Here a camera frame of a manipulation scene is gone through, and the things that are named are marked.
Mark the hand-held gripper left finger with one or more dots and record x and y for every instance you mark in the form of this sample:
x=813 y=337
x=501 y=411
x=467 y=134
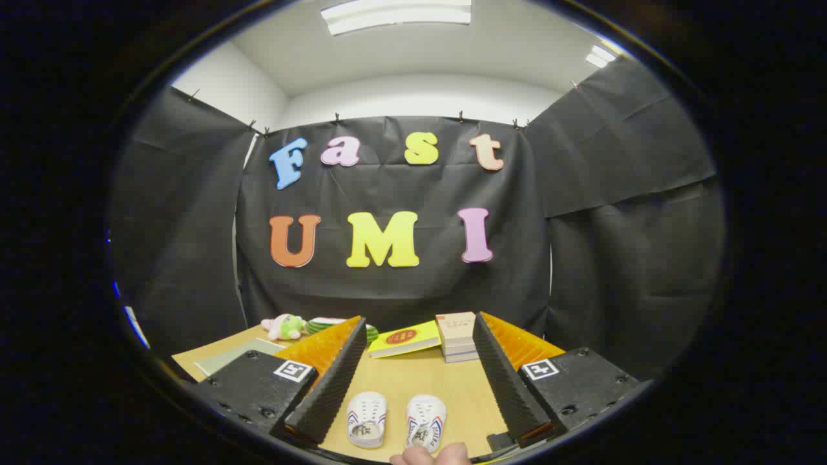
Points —
x=333 y=381

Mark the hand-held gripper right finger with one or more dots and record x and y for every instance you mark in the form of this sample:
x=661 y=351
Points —
x=504 y=381

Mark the white striped canvas shoe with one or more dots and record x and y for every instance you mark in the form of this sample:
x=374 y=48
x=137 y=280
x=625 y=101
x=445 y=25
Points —
x=366 y=413
x=426 y=416

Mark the grey-green fabric storage box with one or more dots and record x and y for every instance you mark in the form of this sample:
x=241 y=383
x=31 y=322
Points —
x=232 y=358

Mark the thin pale book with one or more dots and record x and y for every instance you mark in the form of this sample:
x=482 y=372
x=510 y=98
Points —
x=460 y=346
x=462 y=358

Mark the watermelon slice plush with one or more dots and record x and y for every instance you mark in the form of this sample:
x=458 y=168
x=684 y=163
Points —
x=321 y=325

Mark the pink and green plush toy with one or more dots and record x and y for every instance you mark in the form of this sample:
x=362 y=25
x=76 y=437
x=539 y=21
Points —
x=284 y=327

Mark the beige cover book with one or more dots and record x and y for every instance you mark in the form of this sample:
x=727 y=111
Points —
x=455 y=325

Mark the yellow book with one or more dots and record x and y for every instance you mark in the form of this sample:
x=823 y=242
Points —
x=404 y=339

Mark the small ceiling light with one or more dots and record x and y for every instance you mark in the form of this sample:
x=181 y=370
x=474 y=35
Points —
x=601 y=56

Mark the long ceiling light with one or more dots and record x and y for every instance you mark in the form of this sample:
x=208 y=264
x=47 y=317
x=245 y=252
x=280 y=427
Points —
x=397 y=14

